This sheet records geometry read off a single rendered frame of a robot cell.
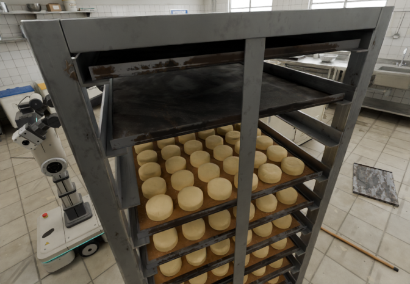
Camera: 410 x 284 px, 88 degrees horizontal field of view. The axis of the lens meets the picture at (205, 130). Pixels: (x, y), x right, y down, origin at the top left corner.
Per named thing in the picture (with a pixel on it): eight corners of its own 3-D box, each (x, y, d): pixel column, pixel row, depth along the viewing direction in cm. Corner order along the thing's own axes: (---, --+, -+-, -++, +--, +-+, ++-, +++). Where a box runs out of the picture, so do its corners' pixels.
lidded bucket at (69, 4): (76, 11, 449) (73, -1, 439) (80, 10, 433) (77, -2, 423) (63, 11, 435) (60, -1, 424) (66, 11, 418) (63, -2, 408)
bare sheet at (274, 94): (112, 65, 77) (111, 61, 76) (214, 55, 89) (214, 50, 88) (112, 150, 27) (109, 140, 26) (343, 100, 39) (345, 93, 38)
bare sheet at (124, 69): (105, 38, 73) (104, 33, 72) (213, 31, 85) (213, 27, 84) (92, 80, 23) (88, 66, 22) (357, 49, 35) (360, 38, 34)
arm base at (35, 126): (43, 135, 139) (25, 123, 131) (53, 126, 140) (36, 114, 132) (44, 140, 132) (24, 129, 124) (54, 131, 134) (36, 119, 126)
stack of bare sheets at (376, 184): (398, 207, 220) (399, 204, 219) (352, 192, 239) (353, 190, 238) (391, 173, 264) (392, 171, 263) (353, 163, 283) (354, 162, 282)
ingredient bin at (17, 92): (16, 134, 393) (-6, 94, 357) (10, 124, 432) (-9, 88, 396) (49, 124, 427) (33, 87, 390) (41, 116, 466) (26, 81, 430)
